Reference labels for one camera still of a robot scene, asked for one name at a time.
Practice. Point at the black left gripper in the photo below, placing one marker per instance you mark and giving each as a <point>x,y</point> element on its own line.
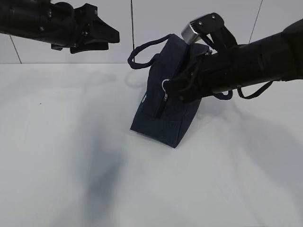
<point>79,29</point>

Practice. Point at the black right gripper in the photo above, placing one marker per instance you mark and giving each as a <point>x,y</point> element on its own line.
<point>206,75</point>

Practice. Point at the dark navy lunch bag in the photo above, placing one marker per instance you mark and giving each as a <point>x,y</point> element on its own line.
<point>160,116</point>

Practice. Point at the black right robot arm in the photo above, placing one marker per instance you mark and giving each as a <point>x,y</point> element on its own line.
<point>248,68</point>

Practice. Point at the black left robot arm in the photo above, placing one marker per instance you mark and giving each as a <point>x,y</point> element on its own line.
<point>21,18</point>

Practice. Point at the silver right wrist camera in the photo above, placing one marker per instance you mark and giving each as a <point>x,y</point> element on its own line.
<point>189,34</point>

